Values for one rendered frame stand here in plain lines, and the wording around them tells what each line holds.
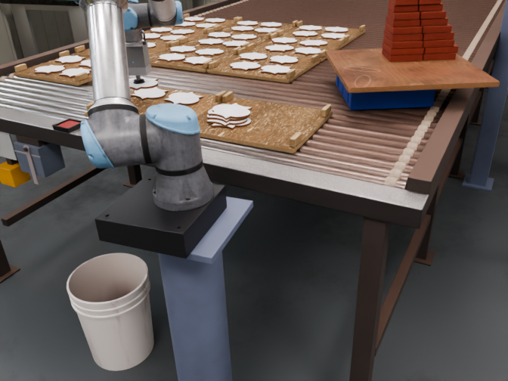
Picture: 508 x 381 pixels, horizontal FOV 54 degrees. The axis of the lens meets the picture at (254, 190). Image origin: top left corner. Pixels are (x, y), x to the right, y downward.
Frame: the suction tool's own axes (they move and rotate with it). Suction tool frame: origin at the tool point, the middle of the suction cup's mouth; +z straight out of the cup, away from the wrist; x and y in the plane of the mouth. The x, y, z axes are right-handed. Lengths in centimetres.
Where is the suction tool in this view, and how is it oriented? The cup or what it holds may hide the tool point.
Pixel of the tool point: (139, 85)
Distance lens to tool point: 191.9
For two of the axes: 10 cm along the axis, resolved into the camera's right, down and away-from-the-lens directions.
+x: -0.9, 4.9, -8.6
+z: 0.3, 8.7, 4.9
